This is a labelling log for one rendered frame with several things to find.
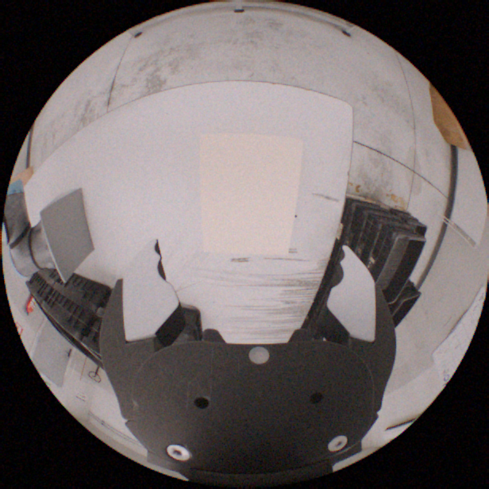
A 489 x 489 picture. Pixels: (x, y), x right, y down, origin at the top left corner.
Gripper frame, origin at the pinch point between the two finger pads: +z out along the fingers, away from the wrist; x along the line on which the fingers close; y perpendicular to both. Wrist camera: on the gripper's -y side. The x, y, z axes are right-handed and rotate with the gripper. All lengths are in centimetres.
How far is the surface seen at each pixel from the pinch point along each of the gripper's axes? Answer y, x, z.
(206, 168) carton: -3.7, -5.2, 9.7
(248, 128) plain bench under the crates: -9.7, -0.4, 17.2
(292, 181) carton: -2.6, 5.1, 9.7
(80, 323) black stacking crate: 27, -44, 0
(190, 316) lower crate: 30.0, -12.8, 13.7
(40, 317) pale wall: 160, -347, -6
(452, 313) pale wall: 87, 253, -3
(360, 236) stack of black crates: 24, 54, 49
